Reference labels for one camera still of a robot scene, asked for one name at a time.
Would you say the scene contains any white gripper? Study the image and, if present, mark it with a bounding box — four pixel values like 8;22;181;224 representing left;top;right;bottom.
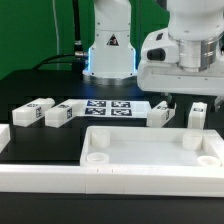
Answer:
137;28;224;109

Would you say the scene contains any white marker sheet with tags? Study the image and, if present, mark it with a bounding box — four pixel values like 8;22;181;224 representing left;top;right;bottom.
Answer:
79;99;151;118

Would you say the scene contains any black cable post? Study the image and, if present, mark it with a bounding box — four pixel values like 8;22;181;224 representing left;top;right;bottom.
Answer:
72;0;84;78

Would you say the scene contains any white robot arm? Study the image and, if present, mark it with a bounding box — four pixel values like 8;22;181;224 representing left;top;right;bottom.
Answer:
83;0;224;96

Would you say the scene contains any black thick cable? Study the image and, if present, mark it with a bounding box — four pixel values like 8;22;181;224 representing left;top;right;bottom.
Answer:
31;53;88;71

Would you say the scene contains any thin white cable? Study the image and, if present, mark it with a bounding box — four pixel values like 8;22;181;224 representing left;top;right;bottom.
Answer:
52;0;61;71

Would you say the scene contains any white front fence bar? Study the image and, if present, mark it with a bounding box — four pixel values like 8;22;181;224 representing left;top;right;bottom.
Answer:
0;165;224;198

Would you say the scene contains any white left fence bar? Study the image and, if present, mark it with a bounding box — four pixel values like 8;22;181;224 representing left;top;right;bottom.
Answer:
0;124;11;153

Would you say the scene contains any white desk top tray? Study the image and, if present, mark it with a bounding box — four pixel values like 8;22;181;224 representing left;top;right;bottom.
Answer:
80;126;224;167

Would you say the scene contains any white fence bar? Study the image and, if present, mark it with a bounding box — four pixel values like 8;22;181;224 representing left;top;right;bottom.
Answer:
0;124;11;153
0;165;224;198

